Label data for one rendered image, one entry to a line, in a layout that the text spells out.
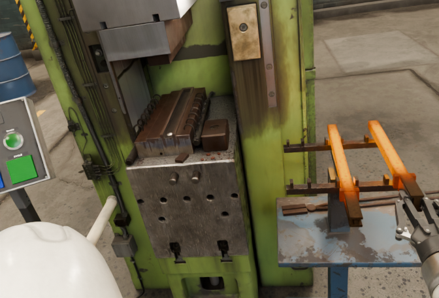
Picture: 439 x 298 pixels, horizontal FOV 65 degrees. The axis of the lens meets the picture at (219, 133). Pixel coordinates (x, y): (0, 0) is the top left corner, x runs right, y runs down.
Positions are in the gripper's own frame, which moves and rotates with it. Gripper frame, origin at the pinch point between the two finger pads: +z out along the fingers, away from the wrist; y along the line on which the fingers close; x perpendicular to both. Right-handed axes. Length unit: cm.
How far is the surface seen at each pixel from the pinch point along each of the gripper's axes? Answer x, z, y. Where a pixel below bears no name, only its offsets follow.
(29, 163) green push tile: 3, 13, -107
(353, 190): -2.7, 4.3, -11.1
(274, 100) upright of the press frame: 4, 47, -31
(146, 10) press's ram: 42, 30, -63
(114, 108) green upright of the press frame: 7, 43, -90
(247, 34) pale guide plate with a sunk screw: 29, 44, -37
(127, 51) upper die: 31, 29, -72
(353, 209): -3.1, -2.2, -12.2
